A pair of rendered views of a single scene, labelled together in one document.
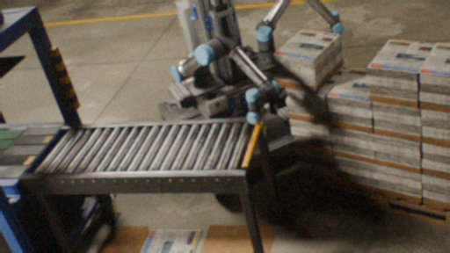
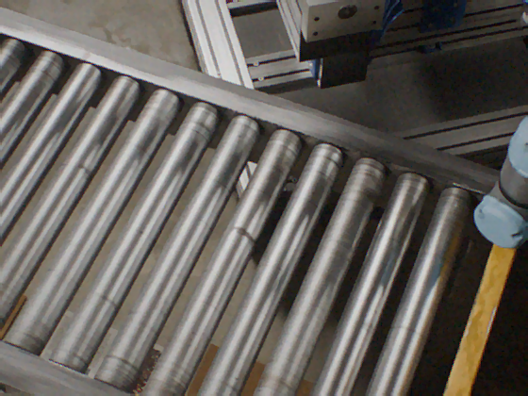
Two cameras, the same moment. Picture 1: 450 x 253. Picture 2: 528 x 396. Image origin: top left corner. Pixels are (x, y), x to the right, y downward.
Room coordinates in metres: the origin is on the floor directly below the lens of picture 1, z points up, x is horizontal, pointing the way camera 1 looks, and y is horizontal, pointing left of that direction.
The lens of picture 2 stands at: (1.99, 0.36, 1.95)
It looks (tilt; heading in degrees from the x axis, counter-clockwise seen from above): 58 degrees down; 8
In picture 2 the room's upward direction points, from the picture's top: 1 degrees clockwise
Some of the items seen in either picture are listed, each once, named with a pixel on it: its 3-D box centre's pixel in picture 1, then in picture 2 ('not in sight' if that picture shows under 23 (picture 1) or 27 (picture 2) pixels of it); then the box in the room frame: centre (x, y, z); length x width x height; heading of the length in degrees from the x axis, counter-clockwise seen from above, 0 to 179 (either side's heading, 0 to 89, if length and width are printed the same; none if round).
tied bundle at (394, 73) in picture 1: (402, 72); not in sight; (2.77, -0.76, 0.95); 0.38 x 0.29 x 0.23; 145
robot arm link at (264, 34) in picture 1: (264, 38); not in sight; (3.51, -0.01, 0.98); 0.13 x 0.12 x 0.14; 179
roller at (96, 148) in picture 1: (94, 151); not in sight; (2.78, 1.12, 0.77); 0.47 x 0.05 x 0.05; 166
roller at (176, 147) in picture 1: (175, 149); (140, 231); (2.65, 0.61, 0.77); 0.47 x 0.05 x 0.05; 166
